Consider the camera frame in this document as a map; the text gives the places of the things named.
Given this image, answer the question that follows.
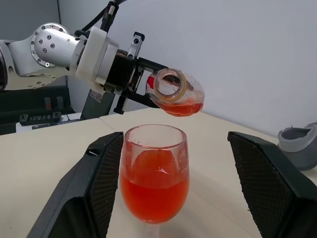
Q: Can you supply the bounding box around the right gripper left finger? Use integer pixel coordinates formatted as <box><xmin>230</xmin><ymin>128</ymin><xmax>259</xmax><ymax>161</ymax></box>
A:
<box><xmin>26</xmin><ymin>131</ymin><xmax>124</xmax><ymax>238</ymax></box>

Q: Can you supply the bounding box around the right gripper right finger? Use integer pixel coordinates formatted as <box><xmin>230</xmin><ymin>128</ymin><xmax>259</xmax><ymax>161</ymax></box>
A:
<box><xmin>227</xmin><ymin>131</ymin><xmax>317</xmax><ymax>238</ymax></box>

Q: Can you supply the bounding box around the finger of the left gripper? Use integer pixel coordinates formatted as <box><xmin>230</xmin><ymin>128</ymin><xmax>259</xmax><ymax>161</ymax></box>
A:
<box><xmin>137</xmin><ymin>58</ymin><xmax>171</xmax><ymax>74</ymax></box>
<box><xmin>123</xmin><ymin>88</ymin><xmax>164</xmax><ymax>109</ymax></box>

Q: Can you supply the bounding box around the clear bottle with red drink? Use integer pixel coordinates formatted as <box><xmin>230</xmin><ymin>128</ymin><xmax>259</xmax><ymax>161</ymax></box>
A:
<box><xmin>146</xmin><ymin>68</ymin><xmax>206</xmax><ymax>117</ymax></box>

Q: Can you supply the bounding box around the clear wine glass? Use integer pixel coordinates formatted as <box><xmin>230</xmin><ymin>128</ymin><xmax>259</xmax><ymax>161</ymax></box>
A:
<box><xmin>119</xmin><ymin>124</ymin><xmax>191</xmax><ymax>238</ymax></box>

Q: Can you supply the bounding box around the grey moulded holder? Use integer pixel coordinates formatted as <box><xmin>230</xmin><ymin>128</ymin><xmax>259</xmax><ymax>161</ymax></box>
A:
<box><xmin>277</xmin><ymin>121</ymin><xmax>317</xmax><ymax>171</ymax></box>

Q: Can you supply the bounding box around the black equipment case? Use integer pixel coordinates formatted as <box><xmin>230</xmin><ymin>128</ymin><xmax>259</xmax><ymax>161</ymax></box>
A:
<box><xmin>0</xmin><ymin>85</ymin><xmax>75</xmax><ymax>136</ymax></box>

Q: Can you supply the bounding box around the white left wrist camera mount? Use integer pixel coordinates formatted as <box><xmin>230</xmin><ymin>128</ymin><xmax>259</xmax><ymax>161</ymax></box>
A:
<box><xmin>75</xmin><ymin>26</ymin><xmax>119</xmax><ymax>101</ymax></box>

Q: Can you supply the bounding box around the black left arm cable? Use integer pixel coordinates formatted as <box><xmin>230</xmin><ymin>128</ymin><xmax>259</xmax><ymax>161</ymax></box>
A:
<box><xmin>74</xmin><ymin>0</ymin><xmax>131</xmax><ymax>38</ymax></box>

